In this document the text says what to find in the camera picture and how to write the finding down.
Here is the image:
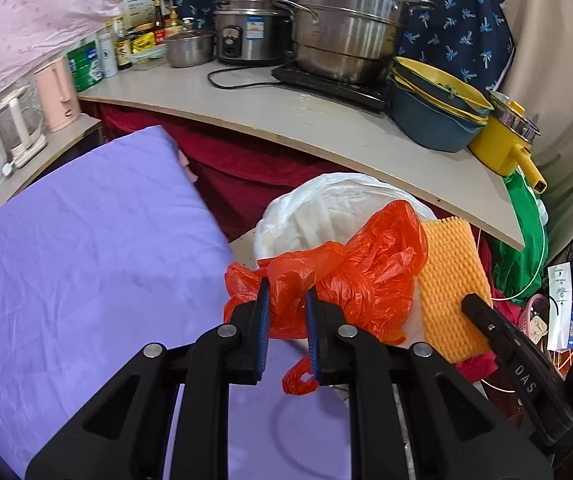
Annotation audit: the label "red-orange plastic bag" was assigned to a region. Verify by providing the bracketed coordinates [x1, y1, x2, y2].
[224, 200, 429, 396]

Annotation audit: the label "beige curtain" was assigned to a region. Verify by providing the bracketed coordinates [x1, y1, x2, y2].
[496, 0, 573, 261]

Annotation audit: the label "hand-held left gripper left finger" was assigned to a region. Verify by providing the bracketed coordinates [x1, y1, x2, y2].
[25, 277, 272, 480]

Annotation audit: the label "white glass kettle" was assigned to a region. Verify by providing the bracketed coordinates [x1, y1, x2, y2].
[0, 85, 48, 170]

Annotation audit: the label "dark bottle red label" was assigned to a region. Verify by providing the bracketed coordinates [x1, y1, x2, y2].
[152, 2, 166, 46]

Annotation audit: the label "dark red cloth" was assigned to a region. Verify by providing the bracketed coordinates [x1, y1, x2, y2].
[80, 100, 499, 386]

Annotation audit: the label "clear food container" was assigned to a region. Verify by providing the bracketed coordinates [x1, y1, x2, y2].
[131, 47, 167, 71]

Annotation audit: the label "pink electric kettle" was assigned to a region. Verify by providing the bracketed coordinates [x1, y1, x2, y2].
[33, 56, 81, 134]

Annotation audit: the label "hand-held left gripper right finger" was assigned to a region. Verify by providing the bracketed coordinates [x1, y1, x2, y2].
[306, 286, 554, 480]

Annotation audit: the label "curved wooden counter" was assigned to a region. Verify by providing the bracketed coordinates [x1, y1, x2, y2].
[77, 57, 526, 252]

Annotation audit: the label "dark sauce bottle white label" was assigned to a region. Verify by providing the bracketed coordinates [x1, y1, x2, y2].
[115, 20, 133, 72]

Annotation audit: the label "large steel steamer pot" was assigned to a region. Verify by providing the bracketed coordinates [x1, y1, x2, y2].
[274, 0, 437, 86]

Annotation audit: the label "wooden side table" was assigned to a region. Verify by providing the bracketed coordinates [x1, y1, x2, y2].
[0, 112, 103, 226]

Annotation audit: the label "pink plastic basket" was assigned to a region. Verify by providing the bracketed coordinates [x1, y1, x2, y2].
[521, 294, 552, 341]

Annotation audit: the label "yellow foam net sheet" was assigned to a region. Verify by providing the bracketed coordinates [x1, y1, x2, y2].
[417, 216, 494, 363]

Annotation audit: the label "purple tablecloth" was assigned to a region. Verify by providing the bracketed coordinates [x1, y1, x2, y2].
[0, 125, 352, 480]

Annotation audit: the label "steel rice cooker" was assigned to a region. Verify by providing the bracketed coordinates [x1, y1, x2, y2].
[215, 0, 299, 66]

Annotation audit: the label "black power cable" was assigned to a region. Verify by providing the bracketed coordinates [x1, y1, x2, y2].
[208, 64, 297, 92]

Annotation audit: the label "black induction cooker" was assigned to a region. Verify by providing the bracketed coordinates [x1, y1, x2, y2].
[271, 60, 392, 113]

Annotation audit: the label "pink dotted sheet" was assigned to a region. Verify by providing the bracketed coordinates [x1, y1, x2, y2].
[0, 0, 172, 106]

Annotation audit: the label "bin with white liner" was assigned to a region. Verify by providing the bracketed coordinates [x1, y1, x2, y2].
[254, 172, 439, 351]

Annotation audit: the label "yellow pot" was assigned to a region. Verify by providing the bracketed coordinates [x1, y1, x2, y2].
[467, 89, 548, 196]

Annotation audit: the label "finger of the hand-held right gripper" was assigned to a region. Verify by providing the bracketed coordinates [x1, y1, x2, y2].
[460, 293, 517, 361]

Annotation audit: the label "small steel pot with lid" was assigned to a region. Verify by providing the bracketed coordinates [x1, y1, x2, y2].
[163, 29, 217, 68]

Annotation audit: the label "dark blue printed cloth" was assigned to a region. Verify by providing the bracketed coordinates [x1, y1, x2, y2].
[166, 0, 517, 106]

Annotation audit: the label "white paper packet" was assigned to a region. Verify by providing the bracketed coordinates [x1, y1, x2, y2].
[546, 261, 573, 351]

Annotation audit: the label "nested blue yellow bowls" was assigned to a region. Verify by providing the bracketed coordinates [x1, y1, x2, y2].
[389, 56, 495, 153]

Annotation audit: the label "green tin can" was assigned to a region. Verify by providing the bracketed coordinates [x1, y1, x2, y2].
[66, 42, 104, 93]

